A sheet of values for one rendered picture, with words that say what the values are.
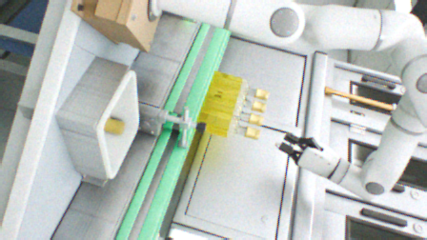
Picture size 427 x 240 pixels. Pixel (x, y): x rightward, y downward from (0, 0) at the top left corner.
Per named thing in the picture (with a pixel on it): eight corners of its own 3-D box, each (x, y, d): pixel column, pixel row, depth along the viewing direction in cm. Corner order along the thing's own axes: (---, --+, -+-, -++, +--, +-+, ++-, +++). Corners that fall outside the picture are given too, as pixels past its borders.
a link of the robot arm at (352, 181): (397, 175, 92) (401, 154, 99) (360, 155, 95) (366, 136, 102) (368, 208, 102) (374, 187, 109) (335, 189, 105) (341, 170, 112)
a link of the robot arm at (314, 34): (385, 5, 69) (356, 10, 84) (262, -5, 70) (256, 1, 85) (376, 54, 71) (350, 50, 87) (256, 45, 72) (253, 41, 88)
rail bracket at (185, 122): (157, 142, 99) (199, 154, 99) (157, 104, 86) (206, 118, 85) (160, 133, 101) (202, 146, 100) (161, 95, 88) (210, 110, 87)
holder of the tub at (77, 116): (79, 182, 88) (109, 190, 87) (54, 115, 66) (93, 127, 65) (109, 129, 98) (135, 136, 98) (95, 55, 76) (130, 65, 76)
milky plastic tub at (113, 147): (77, 172, 83) (111, 183, 83) (55, 115, 66) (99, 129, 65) (109, 117, 94) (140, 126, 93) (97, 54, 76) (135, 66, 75)
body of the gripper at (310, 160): (335, 170, 112) (302, 151, 114) (348, 152, 104) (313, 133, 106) (326, 187, 107) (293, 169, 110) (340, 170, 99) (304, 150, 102)
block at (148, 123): (132, 131, 98) (156, 139, 98) (131, 110, 91) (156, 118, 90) (137, 122, 101) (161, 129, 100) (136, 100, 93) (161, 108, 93)
